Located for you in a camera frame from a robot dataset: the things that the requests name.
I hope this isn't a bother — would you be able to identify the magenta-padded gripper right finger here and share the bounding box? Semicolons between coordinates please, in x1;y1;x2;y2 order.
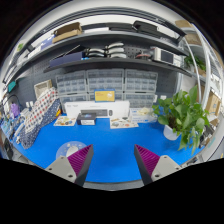
133;144;183;186

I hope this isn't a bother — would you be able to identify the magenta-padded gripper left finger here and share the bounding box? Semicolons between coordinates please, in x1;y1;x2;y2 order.
45;144;95;187

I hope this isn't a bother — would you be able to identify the round blue cartoon mouse pad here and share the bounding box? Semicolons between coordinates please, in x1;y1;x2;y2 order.
55;140;88;160

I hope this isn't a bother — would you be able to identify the navy white-dotted cloth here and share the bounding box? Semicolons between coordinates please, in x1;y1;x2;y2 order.
19;106;62;150

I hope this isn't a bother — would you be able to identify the printed sticker sheet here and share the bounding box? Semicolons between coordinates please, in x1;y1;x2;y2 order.
53;115;77;127
109;117;140;130

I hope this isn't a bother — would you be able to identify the green plant in white pot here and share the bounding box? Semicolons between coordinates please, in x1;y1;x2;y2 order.
152;85;211;155

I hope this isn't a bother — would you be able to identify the small black box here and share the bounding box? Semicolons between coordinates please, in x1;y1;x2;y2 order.
76;112;98;126

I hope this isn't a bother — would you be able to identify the white and blue tissue box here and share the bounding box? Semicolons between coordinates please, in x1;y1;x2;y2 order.
129;107;158;124

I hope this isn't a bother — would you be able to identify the long white keyboard box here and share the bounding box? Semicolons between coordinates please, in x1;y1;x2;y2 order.
63;100;131;120

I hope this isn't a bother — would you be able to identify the red blue checked cloth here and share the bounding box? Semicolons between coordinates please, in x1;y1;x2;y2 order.
23;87;59;134

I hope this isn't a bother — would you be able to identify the purple object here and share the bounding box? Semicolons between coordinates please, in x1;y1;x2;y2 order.
9;103;21;119

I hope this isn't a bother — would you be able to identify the white framed box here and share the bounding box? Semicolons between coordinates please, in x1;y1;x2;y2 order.
33;79;54;100

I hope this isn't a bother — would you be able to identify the yellow and blue box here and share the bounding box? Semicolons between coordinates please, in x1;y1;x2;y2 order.
94;89;116;103

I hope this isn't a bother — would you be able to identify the teal object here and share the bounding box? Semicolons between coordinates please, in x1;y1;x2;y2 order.
7;80;18;93

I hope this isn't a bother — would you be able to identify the clear plastic drawer cabinet stack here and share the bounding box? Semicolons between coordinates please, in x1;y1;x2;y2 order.
54;68;159;109

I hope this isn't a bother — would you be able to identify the grey shelf unit with items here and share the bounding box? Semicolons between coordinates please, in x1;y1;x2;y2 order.
3;6;224;111

